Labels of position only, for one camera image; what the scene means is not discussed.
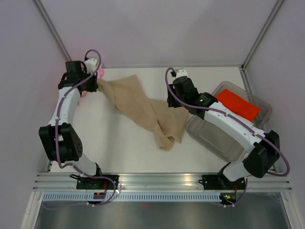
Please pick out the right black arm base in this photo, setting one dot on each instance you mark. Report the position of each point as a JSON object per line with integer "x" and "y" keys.
{"x": 214, "y": 182}

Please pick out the white slotted cable duct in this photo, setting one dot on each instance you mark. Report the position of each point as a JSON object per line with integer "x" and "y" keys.
{"x": 132, "y": 196}

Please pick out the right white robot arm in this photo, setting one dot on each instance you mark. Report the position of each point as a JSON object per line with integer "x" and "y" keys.
{"x": 262, "y": 147}

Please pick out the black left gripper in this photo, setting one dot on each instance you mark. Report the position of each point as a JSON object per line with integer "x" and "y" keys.
{"x": 95, "y": 86}

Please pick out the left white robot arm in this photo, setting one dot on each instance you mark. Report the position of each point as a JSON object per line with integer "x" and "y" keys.
{"x": 59, "y": 139}

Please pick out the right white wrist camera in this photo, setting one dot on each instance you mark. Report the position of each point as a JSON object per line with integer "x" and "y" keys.
{"x": 176, "y": 73}

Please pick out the clear grey plastic bin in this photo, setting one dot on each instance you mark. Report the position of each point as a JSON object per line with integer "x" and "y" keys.
{"x": 224, "y": 136}

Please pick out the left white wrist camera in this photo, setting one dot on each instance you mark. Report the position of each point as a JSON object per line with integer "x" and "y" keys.
{"x": 91, "y": 64}

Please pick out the pink crumpled t shirt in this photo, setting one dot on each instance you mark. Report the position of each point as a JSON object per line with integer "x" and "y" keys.
{"x": 100, "y": 74}

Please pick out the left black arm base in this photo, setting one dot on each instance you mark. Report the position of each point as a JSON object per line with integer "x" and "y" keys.
{"x": 86, "y": 183}

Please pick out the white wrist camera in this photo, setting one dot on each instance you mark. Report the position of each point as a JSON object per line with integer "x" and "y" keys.
{"x": 176, "y": 73}
{"x": 91, "y": 64}

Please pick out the beige t shirt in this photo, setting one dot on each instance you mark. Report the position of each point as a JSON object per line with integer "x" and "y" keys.
{"x": 128, "y": 97}

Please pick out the rolled orange t shirt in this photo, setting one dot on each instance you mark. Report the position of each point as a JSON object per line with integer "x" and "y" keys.
{"x": 238, "y": 105}

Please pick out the aluminium front rail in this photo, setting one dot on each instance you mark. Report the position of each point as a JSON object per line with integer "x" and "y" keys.
{"x": 158, "y": 182}

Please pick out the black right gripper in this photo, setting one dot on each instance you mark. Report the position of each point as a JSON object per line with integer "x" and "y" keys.
{"x": 170, "y": 102}

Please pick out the right aluminium frame post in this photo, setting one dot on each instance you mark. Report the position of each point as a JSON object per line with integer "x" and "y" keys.
{"x": 273, "y": 13}

